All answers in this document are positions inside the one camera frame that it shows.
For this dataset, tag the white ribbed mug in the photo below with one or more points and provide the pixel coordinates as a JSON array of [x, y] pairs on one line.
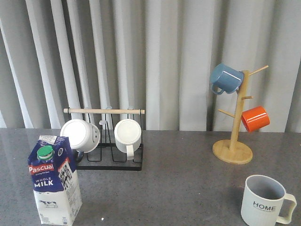
[[128, 137]]

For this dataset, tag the grey pleated curtain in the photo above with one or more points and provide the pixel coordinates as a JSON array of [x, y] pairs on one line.
[[155, 55]]

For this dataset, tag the blue white milk carton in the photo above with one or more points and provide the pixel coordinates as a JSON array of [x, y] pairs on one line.
[[55, 181]]

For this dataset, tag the white HOME mug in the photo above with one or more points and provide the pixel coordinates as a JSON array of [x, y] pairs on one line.
[[266, 202]]

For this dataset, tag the white smiley face mug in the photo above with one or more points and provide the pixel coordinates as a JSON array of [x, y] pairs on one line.
[[83, 136]]

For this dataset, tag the wooden mug tree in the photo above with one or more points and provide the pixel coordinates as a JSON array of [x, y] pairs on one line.
[[231, 150]]

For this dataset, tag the orange enamel mug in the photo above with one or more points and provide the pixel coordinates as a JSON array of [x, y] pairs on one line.
[[255, 118]]

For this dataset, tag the black wire mug rack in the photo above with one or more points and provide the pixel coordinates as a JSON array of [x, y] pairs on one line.
[[107, 156]]

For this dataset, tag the blue enamel mug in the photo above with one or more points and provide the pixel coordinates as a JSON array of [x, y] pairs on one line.
[[225, 79]]

